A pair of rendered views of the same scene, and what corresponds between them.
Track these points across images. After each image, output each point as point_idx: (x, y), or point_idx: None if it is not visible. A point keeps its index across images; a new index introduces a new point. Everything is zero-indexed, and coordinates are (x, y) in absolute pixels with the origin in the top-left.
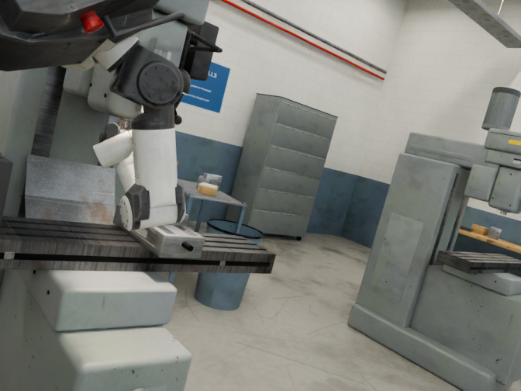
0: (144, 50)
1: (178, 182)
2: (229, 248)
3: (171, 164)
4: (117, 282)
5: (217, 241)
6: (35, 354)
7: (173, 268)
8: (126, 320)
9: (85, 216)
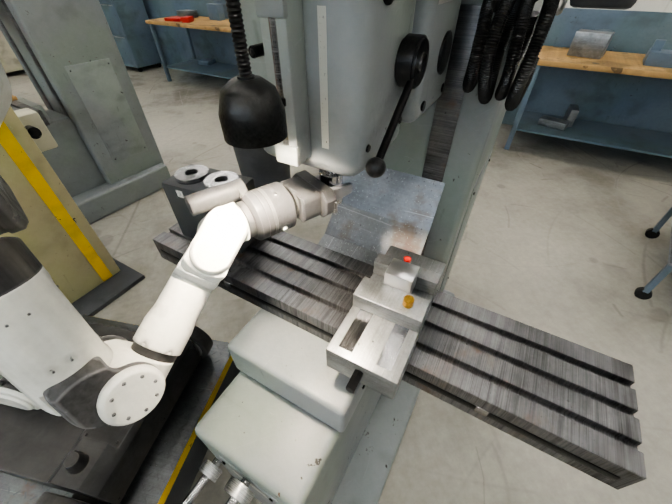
0: None
1: (48, 391)
2: (515, 396)
3: (0, 369)
4: (287, 360)
5: (523, 362)
6: None
7: None
8: (290, 399)
9: (385, 238)
